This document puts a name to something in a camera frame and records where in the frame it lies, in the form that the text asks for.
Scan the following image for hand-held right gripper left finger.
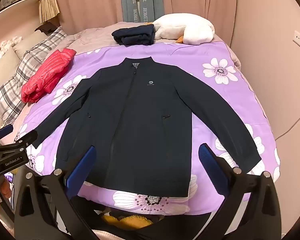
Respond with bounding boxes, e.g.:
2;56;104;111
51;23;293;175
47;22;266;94
14;145;100;240

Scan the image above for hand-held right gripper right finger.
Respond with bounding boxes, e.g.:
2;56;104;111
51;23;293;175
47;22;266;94
198;143;289;240

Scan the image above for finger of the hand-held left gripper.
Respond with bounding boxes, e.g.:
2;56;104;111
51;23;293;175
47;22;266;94
5;129;38;155
0;124;14;148

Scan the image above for dark navy jacket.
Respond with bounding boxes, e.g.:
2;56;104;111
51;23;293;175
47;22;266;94
32;56;262;198

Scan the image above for folded navy clothes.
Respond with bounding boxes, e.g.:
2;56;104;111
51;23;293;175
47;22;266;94
112;24;155;47

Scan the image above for person's left hand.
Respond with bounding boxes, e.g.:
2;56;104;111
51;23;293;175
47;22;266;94
0;179;14;212

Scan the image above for red down jacket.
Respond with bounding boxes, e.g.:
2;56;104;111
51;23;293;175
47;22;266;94
20;49;77;104

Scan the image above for beige pillow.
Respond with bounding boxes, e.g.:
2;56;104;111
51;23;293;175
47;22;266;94
0;46;21;87

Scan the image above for grey plaid pillow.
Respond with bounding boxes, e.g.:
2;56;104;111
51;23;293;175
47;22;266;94
0;26;68;125

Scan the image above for person's dark pants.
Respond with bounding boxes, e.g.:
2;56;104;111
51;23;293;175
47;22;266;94
130;211;215;240

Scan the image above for yellow fluffy slippers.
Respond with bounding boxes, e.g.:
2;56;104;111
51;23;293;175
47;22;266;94
101;213;153;231

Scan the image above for small white plush toys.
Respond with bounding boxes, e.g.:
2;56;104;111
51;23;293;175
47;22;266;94
0;36;23;64

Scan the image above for brown cloth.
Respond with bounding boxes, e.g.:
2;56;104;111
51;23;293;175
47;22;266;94
34;22;61;34

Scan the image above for purple floral blanket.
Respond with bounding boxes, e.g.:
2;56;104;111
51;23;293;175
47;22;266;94
14;41;282;217

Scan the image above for pink bed sheet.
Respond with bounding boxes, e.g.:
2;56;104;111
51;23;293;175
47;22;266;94
60;21;155;55

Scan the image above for white goose plush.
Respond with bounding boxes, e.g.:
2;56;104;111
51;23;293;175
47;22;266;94
152;14;215;45

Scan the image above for pink curtain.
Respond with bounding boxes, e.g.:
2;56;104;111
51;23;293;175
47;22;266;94
46;0;240;43

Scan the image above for grey hanging cloth strips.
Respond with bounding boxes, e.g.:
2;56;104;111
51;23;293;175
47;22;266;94
120;0;164;25

